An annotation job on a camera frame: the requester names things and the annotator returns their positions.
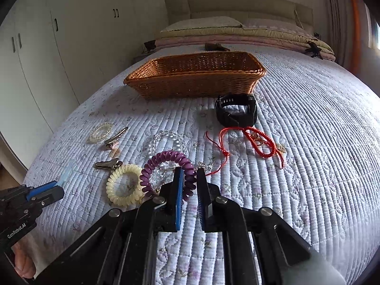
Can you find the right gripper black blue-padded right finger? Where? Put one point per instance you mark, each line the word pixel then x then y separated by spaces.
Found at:
pixel 207 193

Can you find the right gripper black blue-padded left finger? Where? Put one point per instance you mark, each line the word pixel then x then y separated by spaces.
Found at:
pixel 168 213

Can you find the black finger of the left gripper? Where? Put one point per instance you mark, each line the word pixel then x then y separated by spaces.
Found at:
pixel 48 196

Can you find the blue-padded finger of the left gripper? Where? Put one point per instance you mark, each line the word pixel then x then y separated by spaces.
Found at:
pixel 34 193

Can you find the light blue hair clip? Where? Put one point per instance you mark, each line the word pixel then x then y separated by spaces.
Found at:
pixel 66 174

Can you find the person's left hand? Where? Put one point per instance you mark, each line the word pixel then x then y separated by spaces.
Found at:
pixel 24 265

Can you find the silver hair clip lower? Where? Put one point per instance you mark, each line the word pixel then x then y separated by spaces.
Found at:
pixel 112 164

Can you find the silver hair clip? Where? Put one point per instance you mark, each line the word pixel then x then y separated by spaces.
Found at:
pixel 112 164
pixel 112 142

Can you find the silver hair clip upper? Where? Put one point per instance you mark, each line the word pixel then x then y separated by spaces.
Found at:
pixel 112 142

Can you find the black smart watch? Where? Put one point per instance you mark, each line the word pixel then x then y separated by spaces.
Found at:
pixel 236 110

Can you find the white quilted bedspread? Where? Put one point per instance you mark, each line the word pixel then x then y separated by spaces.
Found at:
pixel 324 120

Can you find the brown wicker basket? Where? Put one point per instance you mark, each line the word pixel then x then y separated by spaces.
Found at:
pixel 196 75

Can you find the brown wooden back scratcher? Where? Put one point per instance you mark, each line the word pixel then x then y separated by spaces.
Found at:
pixel 211 47

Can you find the bedside nightstand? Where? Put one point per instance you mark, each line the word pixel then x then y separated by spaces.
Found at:
pixel 142 56

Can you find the white wardrobe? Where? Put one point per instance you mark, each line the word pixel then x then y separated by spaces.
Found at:
pixel 56 53

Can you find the beige folded quilt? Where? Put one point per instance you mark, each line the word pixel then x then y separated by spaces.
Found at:
pixel 237 31

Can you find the pink folded quilt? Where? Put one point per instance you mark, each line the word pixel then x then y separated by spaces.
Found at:
pixel 297 46

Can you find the white floral pillow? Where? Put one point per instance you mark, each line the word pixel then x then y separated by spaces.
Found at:
pixel 207 22

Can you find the black tripod clamp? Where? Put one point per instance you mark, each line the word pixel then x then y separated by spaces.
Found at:
pixel 313 50

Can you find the pink pillow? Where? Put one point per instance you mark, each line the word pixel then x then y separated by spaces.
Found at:
pixel 271 24

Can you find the beige padded headboard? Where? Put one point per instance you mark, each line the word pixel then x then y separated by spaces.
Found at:
pixel 241 10

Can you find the grey orange curtain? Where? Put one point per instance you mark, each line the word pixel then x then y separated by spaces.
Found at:
pixel 350 33

